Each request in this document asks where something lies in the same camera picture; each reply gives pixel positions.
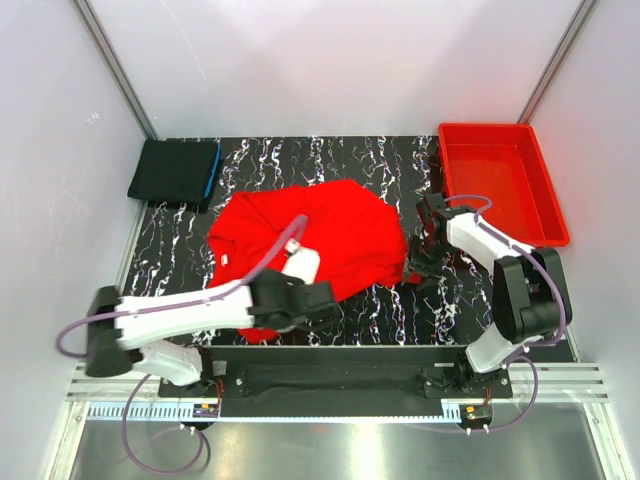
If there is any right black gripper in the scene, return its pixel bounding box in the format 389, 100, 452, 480
401, 235, 452, 291

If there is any red t shirt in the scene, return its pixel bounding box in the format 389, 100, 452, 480
206, 179, 409, 344

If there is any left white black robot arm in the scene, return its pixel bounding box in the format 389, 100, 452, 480
85, 269, 341, 396

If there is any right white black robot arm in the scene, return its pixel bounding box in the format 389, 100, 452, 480
402, 193, 572, 397

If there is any red plastic bin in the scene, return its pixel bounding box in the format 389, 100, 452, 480
438, 123, 570, 247

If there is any left small electronics board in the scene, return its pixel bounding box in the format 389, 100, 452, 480
192, 403, 220, 419

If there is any small electronics board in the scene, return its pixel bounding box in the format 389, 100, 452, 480
192, 403, 220, 419
462, 404, 493, 421

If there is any right small electronics board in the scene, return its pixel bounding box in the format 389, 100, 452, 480
462, 404, 493, 421

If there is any folded black t shirt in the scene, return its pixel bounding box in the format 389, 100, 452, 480
127, 139, 222, 212

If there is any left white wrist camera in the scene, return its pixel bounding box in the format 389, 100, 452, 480
281, 239, 321, 284

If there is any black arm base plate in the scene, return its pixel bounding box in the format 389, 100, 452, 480
132, 346, 531, 423

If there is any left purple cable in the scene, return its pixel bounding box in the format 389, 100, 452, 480
54, 213, 309, 475

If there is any purple cable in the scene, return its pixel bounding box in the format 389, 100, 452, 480
54, 213, 309, 475
399, 194, 571, 435

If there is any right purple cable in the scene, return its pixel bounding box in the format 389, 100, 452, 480
399, 194, 571, 435

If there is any white slotted cable duct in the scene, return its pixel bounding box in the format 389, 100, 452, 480
88, 401, 462, 425

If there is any aluminium table edge rail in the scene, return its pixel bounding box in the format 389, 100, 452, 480
67, 360, 610, 404

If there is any right aluminium frame post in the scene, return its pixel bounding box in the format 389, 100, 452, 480
517, 0, 600, 125

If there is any aluminium frame post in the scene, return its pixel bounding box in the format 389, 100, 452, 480
517, 0, 600, 125
71, 0, 158, 140

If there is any left aluminium frame post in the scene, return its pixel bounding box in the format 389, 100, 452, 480
71, 0, 158, 140

